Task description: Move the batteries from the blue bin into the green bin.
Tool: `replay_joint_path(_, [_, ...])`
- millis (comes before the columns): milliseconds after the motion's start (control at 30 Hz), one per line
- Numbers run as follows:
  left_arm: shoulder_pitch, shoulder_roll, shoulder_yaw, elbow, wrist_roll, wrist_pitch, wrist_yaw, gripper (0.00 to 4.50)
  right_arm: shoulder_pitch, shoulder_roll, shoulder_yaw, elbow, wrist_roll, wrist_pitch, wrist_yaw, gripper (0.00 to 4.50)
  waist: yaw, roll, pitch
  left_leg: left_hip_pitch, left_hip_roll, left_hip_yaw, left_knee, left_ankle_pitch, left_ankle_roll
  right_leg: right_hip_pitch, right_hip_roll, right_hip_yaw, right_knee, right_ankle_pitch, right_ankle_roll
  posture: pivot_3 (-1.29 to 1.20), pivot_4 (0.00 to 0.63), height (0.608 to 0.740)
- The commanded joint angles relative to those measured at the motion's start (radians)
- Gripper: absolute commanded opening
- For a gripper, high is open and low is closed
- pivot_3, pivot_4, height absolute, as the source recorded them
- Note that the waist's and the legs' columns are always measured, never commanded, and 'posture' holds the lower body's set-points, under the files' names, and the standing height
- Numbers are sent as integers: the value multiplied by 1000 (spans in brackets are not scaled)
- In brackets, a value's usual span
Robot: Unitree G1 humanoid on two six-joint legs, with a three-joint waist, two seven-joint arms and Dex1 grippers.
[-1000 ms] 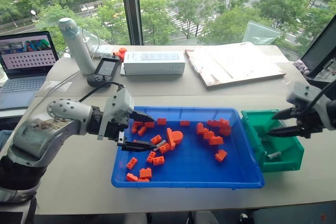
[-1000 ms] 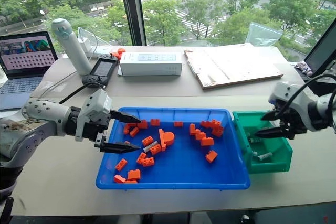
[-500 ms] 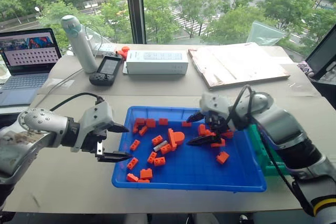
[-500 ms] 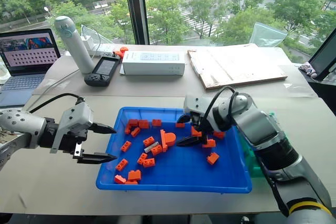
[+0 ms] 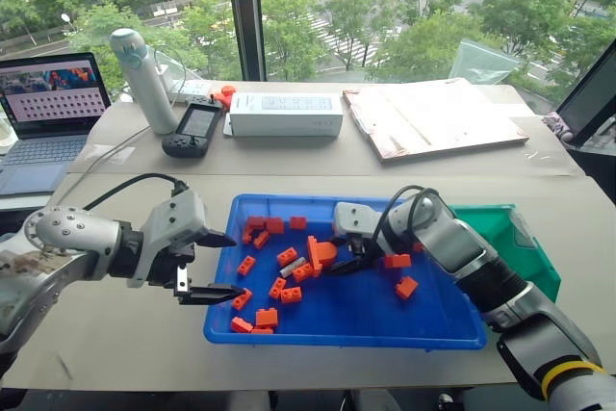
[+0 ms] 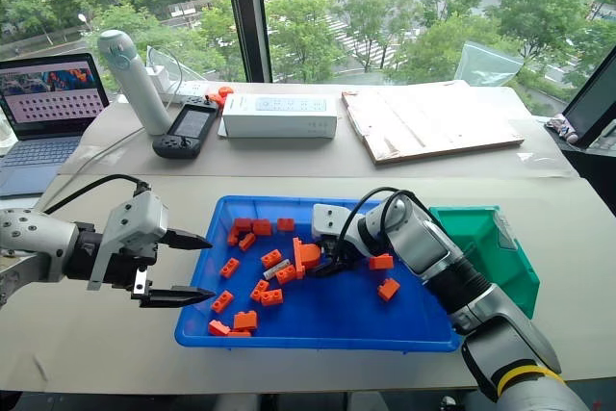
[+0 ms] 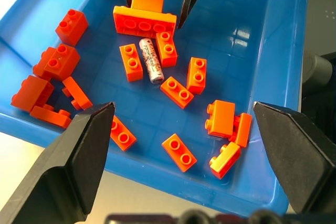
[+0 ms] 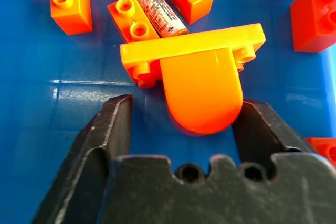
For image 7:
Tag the orange two-stud brick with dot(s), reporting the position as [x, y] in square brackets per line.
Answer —
[179, 153]
[225, 161]
[63, 62]
[197, 77]
[177, 93]
[122, 134]
[131, 64]
[72, 26]
[221, 119]
[242, 130]
[166, 49]
[30, 93]

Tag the grey cylindrical robot part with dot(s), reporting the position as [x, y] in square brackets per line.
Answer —
[316, 69]

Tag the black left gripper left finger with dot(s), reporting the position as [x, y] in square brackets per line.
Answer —
[65, 171]

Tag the blue plastic bin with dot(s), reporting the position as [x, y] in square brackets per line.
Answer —
[157, 121]

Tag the large orange eight-stud brick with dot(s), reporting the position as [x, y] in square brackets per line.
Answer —
[144, 23]

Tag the white printed AA battery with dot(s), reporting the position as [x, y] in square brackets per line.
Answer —
[152, 61]

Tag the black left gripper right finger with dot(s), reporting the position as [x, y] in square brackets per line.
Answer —
[302, 155]

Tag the thin orange flat plate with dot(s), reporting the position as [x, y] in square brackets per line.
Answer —
[77, 94]
[51, 116]

